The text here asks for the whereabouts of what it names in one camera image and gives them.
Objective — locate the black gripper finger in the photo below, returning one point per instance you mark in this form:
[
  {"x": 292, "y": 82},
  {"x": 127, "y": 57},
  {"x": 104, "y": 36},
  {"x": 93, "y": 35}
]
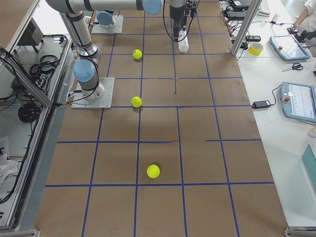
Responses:
[
  {"x": 183, "y": 24},
  {"x": 175, "y": 33}
]

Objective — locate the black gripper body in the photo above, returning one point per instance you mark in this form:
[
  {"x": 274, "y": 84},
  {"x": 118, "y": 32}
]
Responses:
[{"x": 177, "y": 17}]

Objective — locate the white blue tennis ball can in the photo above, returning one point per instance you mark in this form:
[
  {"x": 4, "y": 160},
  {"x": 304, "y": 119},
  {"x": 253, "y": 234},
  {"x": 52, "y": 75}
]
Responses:
[{"x": 183, "y": 44}]

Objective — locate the tennis ball near arm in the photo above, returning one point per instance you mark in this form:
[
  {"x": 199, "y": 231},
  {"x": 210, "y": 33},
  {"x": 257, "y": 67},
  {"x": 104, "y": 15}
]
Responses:
[{"x": 136, "y": 102}]

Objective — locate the tennis ball centre table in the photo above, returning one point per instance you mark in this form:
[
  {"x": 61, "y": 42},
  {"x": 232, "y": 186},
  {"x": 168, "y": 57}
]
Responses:
[{"x": 137, "y": 54}]

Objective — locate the tennis ball with Roland print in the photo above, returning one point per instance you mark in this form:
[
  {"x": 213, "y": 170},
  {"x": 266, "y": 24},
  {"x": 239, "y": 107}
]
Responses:
[{"x": 153, "y": 171}]

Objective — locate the black phone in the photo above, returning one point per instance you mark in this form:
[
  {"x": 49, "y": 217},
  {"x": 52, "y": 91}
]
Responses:
[{"x": 253, "y": 38}]

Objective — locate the yellow tape roll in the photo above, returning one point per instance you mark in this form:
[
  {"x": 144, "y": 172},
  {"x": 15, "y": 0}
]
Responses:
[{"x": 256, "y": 48}]

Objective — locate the blue teach pendant far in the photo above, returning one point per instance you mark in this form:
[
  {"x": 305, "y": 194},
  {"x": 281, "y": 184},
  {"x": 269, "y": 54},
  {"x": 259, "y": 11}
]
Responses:
[{"x": 288, "y": 48}]

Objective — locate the blue teach pendant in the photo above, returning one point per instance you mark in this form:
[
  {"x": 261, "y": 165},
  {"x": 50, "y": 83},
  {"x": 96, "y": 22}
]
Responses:
[
  {"x": 298, "y": 101},
  {"x": 288, "y": 48}
]

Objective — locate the black power adapter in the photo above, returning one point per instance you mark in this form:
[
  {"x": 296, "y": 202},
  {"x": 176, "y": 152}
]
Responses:
[{"x": 261, "y": 104}]

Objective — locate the scissors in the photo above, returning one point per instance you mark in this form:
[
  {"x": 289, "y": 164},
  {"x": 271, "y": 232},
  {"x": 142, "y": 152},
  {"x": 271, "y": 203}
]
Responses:
[{"x": 295, "y": 66}]

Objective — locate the blue teach pendant near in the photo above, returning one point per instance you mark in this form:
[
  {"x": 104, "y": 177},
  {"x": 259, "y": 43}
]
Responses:
[{"x": 298, "y": 101}]

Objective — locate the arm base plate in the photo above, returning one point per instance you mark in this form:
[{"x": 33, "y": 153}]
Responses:
[
  {"x": 105, "y": 26},
  {"x": 100, "y": 98}
]

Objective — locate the aluminium frame post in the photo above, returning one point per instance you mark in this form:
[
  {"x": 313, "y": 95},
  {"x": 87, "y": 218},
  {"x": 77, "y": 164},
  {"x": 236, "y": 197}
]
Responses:
[{"x": 252, "y": 11}]

